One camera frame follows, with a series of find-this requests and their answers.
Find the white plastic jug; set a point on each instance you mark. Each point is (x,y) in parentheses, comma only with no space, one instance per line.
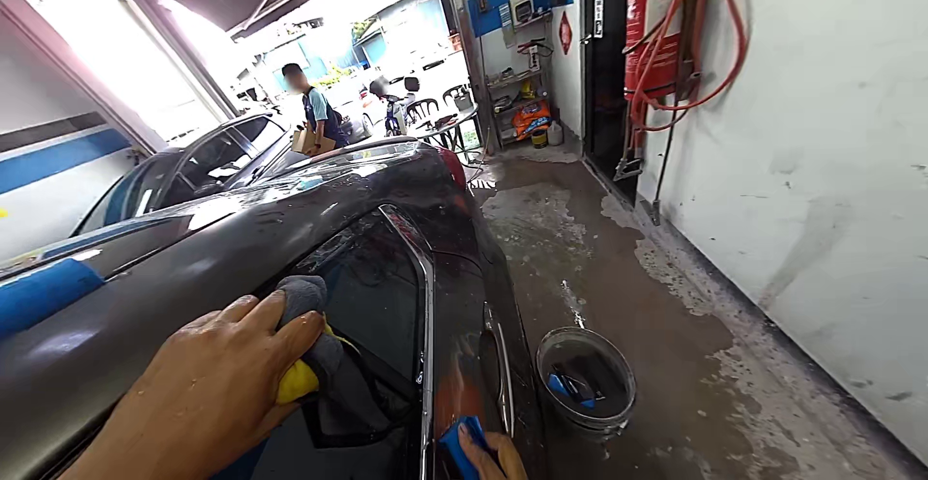
(555,133)

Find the yellow can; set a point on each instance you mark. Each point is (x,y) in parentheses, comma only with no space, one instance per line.
(539,138)

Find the metal post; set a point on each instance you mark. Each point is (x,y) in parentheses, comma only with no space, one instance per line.
(471,45)

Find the dark gray car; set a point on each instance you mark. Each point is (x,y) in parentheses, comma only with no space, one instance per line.
(348,233)

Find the brown cardboard box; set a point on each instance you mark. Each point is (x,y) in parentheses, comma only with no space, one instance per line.
(309,142)

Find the person's left little finger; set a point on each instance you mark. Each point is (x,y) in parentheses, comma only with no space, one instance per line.
(201,320)

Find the black chair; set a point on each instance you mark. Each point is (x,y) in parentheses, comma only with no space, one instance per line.
(422,109)
(454,93)

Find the blue sanding block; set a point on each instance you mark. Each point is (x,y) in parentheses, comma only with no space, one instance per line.
(459,450)

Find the person's left forearm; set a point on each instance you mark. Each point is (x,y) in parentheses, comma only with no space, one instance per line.
(87,468)

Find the table with tools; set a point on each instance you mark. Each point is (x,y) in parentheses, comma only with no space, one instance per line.
(453,121)

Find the person's right fingers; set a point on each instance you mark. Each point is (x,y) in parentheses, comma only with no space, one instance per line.
(507,451)

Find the blue motorcycle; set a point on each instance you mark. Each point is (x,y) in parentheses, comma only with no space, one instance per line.
(395,112)

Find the blue and black item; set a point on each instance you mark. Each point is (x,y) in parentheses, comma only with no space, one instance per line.
(573,388)

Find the metal storage shelf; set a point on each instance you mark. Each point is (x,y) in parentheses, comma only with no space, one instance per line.
(516,81)

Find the red fire extinguisher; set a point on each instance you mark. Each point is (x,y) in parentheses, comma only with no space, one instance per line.
(647,34)

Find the black door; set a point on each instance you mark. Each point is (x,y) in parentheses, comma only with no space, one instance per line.
(604,96)

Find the blue cloth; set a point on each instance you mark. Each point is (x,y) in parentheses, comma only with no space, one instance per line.
(47,295)

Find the person's left index finger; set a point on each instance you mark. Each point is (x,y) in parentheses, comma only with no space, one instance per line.
(301,335)

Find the person's left thumb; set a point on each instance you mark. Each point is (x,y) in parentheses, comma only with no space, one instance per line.
(275,416)

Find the person's right thumb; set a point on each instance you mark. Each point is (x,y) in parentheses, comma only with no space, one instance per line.
(473,451)

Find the gray and yellow cloth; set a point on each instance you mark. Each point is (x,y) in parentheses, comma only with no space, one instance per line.
(333,375)

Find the parked car with open surroundings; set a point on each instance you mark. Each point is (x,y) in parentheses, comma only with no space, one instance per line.
(210,157)

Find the red diamond sign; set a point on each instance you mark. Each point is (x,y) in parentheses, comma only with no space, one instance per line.
(565,32)

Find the person's left hand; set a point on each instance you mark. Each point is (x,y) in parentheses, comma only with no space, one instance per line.
(196,386)

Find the person's left ring finger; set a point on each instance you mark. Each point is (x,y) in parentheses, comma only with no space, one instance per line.
(236,309)

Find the person's left middle finger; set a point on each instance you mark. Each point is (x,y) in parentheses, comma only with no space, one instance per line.
(267,311)

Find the person's right hand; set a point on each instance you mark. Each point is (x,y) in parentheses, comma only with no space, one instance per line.
(500,462)

